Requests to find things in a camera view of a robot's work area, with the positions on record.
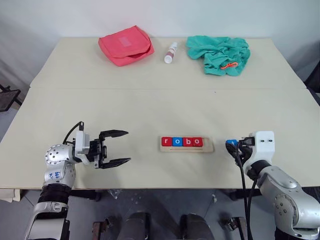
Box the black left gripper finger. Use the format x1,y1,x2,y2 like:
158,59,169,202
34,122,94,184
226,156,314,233
99,129,130,145
99,157,132,170

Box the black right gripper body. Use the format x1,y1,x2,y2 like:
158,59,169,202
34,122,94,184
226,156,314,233
238,136,257,157

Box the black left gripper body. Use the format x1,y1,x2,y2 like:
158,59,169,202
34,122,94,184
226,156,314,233
88,138,109,169

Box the wooden letter block tray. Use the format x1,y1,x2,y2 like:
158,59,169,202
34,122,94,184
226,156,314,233
159,136,215,153

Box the red letter tile b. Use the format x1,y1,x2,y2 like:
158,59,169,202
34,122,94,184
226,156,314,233
182,136,195,148

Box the blue letter tile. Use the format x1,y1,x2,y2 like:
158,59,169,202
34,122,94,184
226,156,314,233
171,136,184,148

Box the small clear plastic bag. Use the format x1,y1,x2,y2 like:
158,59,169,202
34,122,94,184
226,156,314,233
107,189,122,200

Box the black table leg bar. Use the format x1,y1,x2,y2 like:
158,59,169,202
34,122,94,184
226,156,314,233
69,189,102,202

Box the dark rounded shape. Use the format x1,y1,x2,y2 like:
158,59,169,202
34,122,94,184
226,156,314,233
180,213,212,240
117,211,152,240

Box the pink fabric zip pouch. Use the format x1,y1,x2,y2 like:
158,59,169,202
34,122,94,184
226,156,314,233
97,24,155,67

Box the small white pink bottle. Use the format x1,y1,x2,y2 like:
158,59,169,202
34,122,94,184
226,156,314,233
163,41,179,64

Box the crumpled green cloth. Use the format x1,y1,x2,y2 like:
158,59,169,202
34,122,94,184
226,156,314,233
185,35,251,77

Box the black metal cart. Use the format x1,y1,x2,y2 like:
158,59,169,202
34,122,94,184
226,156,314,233
0,84,23,113

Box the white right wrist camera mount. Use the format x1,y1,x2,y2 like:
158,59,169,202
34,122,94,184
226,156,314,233
242,130,275,173

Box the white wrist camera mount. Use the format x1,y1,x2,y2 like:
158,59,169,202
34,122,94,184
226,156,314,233
242,130,275,173
74,129,97,168

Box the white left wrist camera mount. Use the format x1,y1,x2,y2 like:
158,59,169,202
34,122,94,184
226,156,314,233
74,129,97,168

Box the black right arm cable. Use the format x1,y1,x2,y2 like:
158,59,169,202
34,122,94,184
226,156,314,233
234,149,258,240

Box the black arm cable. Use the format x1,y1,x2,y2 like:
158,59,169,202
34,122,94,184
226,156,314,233
62,121,85,146
234,149,258,240

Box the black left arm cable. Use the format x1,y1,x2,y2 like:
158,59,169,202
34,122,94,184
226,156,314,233
62,121,85,146

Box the brown bracket with castor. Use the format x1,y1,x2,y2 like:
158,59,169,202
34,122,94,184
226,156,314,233
219,216,247,240
92,217,115,240

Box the orange cord loop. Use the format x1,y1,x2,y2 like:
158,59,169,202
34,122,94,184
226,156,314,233
219,61,238,70

